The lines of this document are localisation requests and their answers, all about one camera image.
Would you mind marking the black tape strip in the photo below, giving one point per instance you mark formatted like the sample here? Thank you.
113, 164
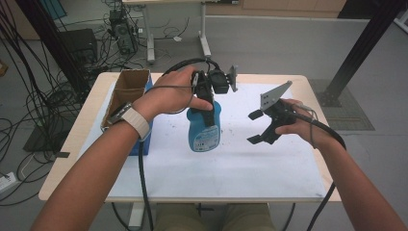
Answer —
62, 154

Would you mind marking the person's left hand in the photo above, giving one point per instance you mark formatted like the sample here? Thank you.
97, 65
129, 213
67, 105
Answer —
170, 96

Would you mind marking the wooden table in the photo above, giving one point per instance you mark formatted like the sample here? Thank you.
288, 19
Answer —
308, 93

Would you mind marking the wristwatch with white band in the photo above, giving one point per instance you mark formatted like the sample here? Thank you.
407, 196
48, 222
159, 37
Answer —
138, 122

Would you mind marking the black computer tower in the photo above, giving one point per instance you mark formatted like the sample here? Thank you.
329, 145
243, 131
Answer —
123, 32

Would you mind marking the white desk frame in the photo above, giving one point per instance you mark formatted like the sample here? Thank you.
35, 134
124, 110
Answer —
203, 25

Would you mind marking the blue bottle with white cap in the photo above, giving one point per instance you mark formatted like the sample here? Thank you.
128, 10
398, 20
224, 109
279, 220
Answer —
205, 138

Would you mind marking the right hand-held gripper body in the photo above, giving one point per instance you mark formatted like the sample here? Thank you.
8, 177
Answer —
279, 115

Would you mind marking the wooden cabinet base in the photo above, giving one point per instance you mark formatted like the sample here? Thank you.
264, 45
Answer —
288, 6

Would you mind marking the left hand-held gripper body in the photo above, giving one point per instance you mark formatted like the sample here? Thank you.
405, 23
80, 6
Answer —
218, 82

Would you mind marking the khaki trousers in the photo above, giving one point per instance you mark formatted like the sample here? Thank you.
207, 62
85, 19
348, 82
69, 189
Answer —
179, 218

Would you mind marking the black floor base plate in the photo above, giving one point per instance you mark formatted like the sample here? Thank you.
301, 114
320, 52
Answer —
38, 141

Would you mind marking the teal panel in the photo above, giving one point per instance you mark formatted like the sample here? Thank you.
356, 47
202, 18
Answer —
57, 8

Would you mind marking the white power strip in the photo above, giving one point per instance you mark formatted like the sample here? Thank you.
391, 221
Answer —
7, 183

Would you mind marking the blue cardboard box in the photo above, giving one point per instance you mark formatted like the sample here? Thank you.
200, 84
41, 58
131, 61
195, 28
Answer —
128, 86

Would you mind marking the black frame post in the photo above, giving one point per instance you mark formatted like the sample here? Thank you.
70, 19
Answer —
362, 48
48, 35

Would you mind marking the person's right hand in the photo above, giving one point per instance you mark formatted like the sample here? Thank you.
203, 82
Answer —
308, 126

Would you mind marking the black equipment case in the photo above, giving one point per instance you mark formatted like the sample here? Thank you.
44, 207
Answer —
78, 41

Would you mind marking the white table mat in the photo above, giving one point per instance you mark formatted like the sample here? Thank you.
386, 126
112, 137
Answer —
224, 173

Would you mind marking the white paper scrap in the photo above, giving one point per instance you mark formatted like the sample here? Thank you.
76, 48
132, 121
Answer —
177, 38

